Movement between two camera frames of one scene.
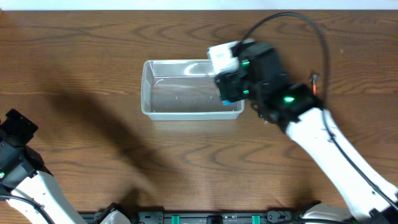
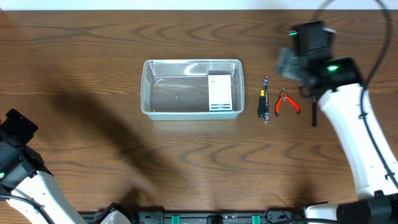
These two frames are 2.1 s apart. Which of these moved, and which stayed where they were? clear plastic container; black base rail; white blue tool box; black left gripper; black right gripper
Moved: black right gripper; white blue tool box
Stayed: clear plastic container; black base rail; black left gripper
